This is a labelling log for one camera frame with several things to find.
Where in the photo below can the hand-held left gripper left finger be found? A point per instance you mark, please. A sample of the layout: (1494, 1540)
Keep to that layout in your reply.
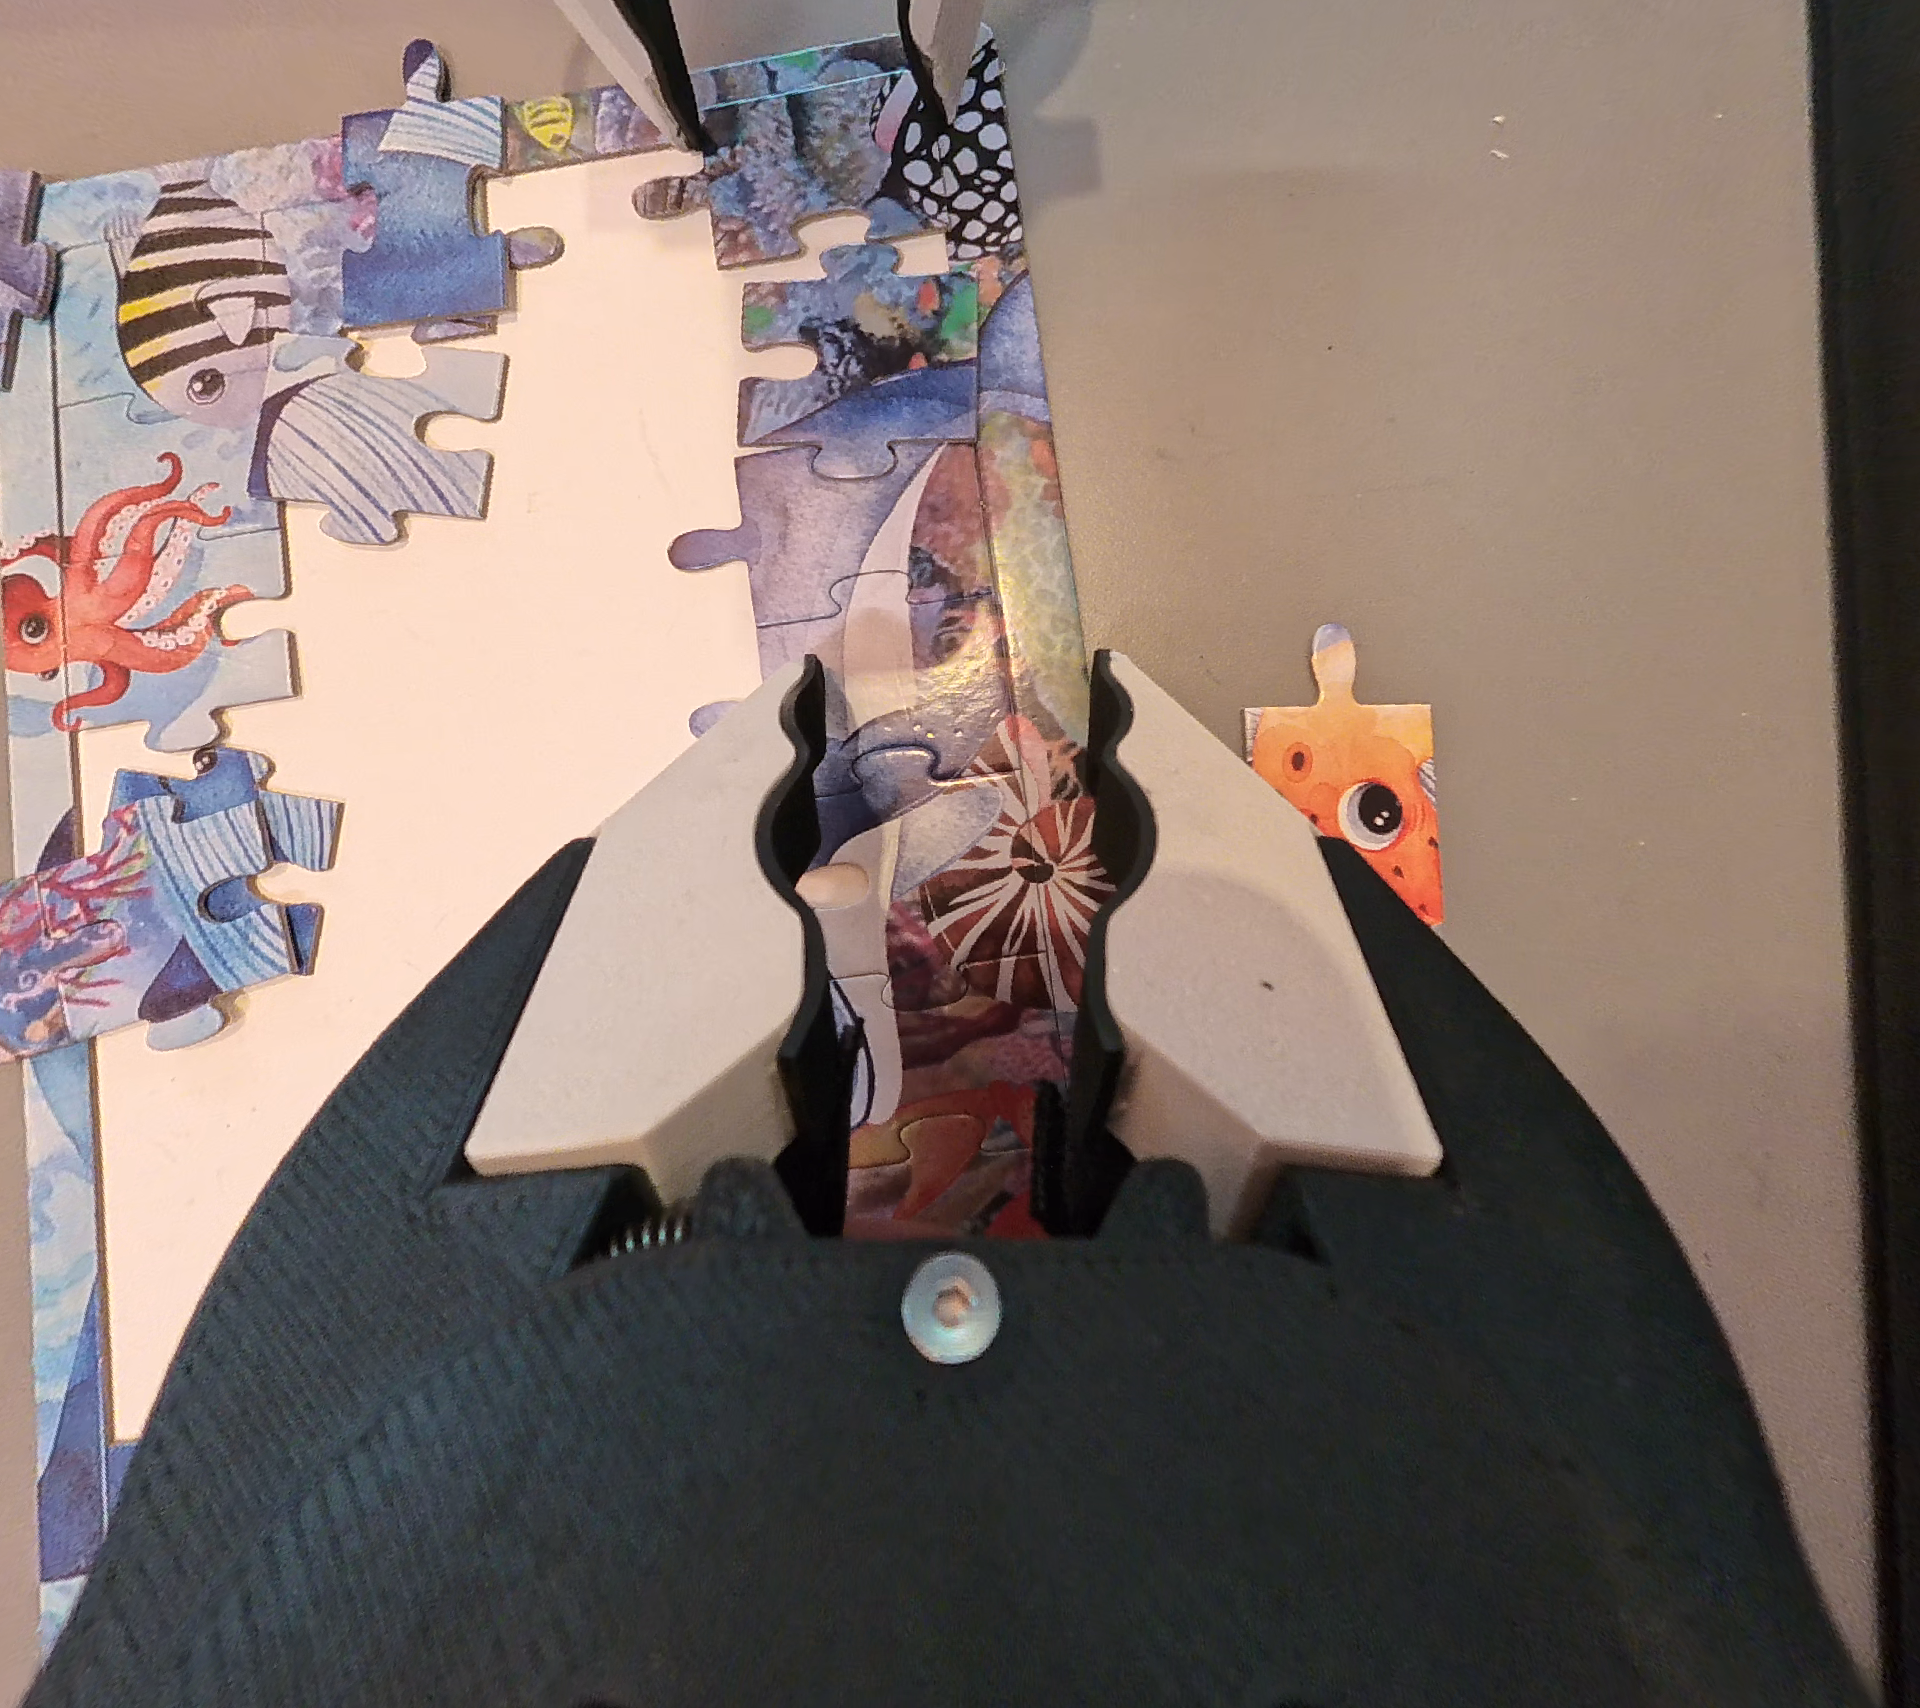
(644, 989)

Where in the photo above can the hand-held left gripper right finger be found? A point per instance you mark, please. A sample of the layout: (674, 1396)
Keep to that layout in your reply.
(1275, 989)

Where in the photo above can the orange print puzzle piece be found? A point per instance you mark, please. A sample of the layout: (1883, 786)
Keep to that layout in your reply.
(1350, 792)

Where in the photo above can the sea print puzzle board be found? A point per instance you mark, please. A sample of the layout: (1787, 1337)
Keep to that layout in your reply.
(524, 689)

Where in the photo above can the lavender coral puzzle piece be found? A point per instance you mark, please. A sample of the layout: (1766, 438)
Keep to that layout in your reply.
(780, 193)

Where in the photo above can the lavender white whale puzzle piece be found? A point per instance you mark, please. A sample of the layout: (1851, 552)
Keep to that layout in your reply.
(811, 628)

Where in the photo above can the purple white sail puzzle piece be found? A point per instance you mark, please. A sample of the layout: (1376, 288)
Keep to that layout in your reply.
(825, 523)

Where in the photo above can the pale striped whale puzzle piece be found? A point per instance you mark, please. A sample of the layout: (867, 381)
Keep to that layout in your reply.
(374, 448)

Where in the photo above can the coral striped edge puzzle piece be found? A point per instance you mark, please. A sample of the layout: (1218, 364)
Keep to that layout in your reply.
(241, 869)

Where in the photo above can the mottled lavender yellow fish piece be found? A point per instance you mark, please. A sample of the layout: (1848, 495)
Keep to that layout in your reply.
(308, 269)

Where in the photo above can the blue dark coral puzzle piece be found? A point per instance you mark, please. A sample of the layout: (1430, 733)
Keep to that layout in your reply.
(870, 343)

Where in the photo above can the blue red coral puzzle piece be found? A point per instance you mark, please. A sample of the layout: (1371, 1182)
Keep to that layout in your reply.
(61, 943)

